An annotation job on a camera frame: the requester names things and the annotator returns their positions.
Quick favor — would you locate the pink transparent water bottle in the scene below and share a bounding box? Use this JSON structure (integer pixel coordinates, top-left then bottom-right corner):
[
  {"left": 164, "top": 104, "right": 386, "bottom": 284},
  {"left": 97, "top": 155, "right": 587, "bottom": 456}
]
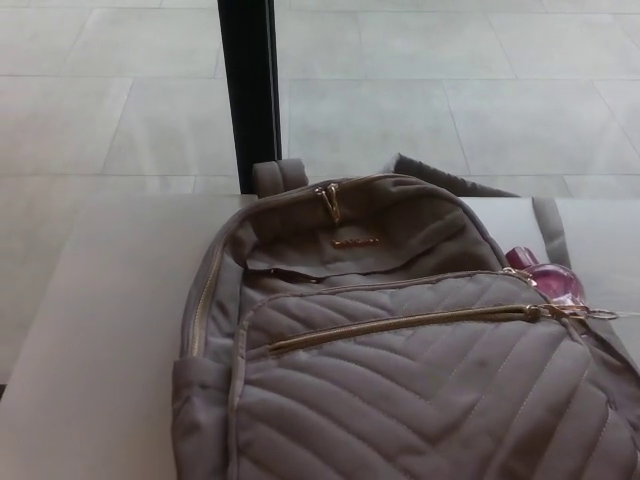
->
[{"left": 504, "top": 245, "right": 592, "bottom": 307}]

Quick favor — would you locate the dark grey fabric cushion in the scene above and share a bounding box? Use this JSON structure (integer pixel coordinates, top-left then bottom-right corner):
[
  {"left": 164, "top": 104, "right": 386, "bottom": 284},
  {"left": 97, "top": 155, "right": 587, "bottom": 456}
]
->
[{"left": 377, "top": 152, "right": 520, "bottom": 199}]

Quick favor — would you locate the black vertical post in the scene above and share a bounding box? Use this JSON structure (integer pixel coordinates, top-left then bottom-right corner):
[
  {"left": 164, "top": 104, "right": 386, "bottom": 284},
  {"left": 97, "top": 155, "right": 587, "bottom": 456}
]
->
[{"left": 216, "top": 0, "right": 284, "bottom": 196}]

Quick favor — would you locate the grey quilted backpack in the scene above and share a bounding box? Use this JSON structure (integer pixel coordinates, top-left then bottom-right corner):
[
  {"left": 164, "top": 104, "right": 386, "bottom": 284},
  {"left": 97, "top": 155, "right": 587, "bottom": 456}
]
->
[{"left": 171, "top": 157, "right": 640, "bottom": 480}]

